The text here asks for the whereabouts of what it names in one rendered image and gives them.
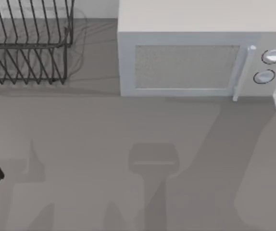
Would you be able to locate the microwave oven door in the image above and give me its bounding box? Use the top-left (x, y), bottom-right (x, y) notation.
top-left (118, 32), bottom-right (261, 97)

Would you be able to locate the pale microwave oven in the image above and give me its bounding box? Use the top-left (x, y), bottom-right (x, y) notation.
top-left (117, 0), bottom-right (276, 102)

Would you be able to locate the small microwave knob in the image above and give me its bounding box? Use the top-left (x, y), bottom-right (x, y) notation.
top-left (253, 69), bottom-right (276, 84)

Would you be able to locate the large microwave knob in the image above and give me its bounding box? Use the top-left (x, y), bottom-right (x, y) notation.
top-left (261, 47), bottom-right (276, 65)

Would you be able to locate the dark wire dish rack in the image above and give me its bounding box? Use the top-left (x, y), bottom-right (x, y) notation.
top-left (0, 0), bottom-right (75, 85)

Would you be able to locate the pale microwave door handle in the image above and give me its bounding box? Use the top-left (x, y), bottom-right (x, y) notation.
top-left (232, 45), bottom-right (257, 102)

